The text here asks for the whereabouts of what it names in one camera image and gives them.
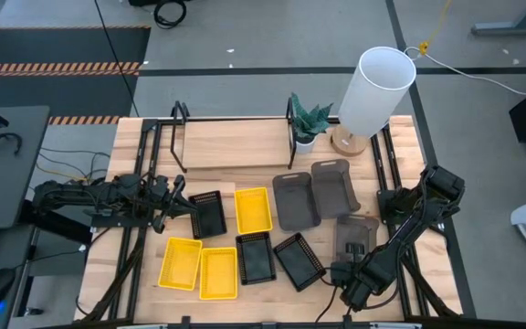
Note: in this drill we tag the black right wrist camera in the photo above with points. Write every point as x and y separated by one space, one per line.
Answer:
340 272

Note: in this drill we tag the dark lower desk surface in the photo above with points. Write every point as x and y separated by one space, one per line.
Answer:
12 256

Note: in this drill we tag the black perforated plastic basket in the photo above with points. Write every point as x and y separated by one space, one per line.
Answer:
256 260
208 219
299 262

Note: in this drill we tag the wooden shelf with black frame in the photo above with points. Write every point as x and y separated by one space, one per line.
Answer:
235 144

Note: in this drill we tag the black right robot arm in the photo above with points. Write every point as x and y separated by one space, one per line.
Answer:
395 242

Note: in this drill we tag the grey translucent plastic basket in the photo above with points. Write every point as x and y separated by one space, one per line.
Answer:
333 189
359 228
295 203

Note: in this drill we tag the white plant pot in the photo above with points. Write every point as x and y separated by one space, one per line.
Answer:
305 146

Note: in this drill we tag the green snake plant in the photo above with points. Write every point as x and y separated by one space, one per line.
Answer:
308 123

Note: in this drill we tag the black metal rig frame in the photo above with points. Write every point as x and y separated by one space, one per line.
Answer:
290 326

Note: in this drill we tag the yellow plastic basket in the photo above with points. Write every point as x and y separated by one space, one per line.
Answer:
254 212
180 265
218 274

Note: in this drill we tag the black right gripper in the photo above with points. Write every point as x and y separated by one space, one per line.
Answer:
363 279

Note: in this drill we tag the dark grey desk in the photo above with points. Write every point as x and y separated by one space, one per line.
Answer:
12 183

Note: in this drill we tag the white lamp with wooden base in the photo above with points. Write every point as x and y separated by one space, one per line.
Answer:
372 91

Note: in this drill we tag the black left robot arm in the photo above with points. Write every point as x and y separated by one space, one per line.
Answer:
76 194

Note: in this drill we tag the grey metal table leg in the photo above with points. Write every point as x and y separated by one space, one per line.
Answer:
505 28

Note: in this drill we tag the black hazard-striped floor mat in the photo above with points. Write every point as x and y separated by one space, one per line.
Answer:
62 45

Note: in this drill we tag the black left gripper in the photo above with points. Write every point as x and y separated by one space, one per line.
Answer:
167 205

